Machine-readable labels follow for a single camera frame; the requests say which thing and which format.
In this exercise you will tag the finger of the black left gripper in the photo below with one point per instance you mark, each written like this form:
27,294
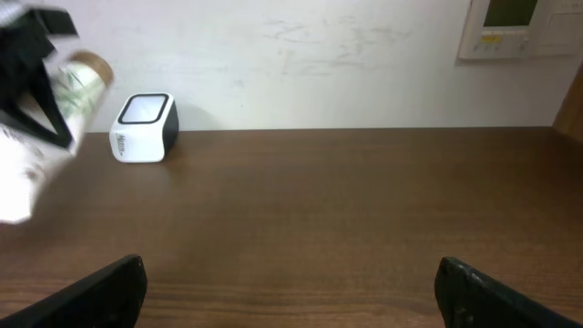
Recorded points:
37,84

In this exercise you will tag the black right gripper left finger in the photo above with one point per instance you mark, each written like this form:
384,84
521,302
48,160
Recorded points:
110,297

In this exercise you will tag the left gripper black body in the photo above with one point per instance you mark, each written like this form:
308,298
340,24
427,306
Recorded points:
25,44

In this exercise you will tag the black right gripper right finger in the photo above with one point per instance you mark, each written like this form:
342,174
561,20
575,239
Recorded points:
468,298

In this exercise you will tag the white bamboo print tube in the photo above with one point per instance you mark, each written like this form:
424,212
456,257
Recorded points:
29,164

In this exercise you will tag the white barcode scanner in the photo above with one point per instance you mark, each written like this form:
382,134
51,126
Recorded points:
145,129

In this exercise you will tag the wooden furniture edge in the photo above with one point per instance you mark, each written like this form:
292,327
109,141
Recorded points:
568,120

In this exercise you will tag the white wall control panel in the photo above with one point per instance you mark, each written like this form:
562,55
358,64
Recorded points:
515,29

